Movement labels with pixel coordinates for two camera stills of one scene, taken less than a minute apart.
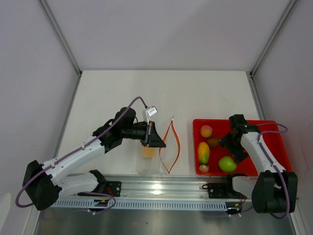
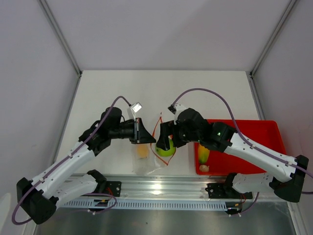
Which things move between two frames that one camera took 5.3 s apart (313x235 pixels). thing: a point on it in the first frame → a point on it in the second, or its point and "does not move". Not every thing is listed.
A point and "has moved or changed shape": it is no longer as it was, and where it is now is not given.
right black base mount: (222, 190) does not move
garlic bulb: (204, 168) does not move
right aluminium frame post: (288, 8) does not move
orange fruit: (148, 152) → (143, 151)
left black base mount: (113, 187) does not move
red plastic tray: (210, 157) does not move
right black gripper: (238, 154) → (167, 129)
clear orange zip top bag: (154, 161) has moved or changed shape
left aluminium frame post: (60, 35) does not move
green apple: (227, 164) → (168, 152)
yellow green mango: (204, 153) does not move
